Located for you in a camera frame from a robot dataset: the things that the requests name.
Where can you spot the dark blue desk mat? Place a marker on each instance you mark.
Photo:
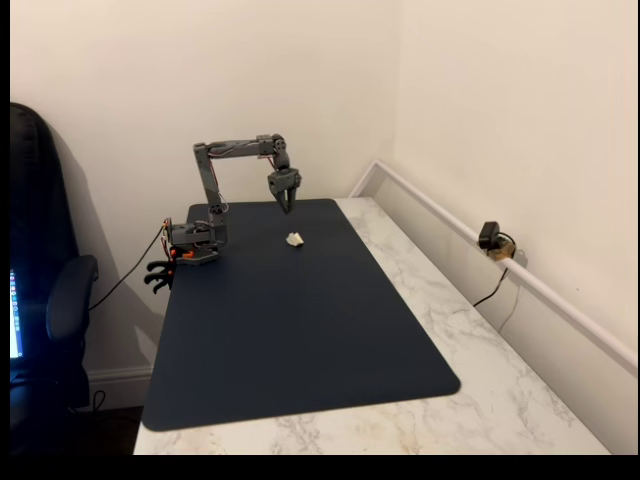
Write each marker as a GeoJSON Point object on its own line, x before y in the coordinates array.
{"type": "Point", "coordinates": [300, 325]}

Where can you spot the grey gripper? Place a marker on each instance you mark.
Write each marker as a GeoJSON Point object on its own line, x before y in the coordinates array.
{"type": "Point", "coordinates": [283, 184]}

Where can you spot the black clamp with orange tips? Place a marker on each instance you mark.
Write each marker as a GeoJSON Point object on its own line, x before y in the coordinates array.
{"type": "Point", "coordinates": [159, 280]}

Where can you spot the black office chair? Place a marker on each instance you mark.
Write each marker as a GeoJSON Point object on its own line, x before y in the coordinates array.
{"type": "Point", "coordinates": [40, 225]}

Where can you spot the laptop screen edge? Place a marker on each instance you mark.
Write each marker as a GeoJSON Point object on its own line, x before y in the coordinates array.
{"type": "Point", "coordinates": [15, 315]}

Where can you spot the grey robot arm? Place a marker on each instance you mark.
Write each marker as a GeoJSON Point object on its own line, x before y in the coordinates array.
{"type": "Point", "coordinates": [205, 175]}

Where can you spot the brown webcam mount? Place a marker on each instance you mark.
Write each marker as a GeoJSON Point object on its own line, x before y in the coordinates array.
{"type": "Point", "coordinates": [502, 251]}

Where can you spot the white wall ledge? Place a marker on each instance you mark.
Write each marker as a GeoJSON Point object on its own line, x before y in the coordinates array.
{"type": "Point", "coordinates": [525, 272]}

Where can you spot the white baseboard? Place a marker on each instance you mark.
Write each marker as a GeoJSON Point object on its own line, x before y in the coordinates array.
{"type": "Point", "coordinates": [120, 381]}

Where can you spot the black webcam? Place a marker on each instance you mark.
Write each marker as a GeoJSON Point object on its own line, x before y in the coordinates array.
{"type": "Point", "coordinates": [488, 234]}

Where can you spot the small white object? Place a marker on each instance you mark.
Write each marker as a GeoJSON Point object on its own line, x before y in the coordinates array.
{"type": "Point", "coordinates": [295, 240]}

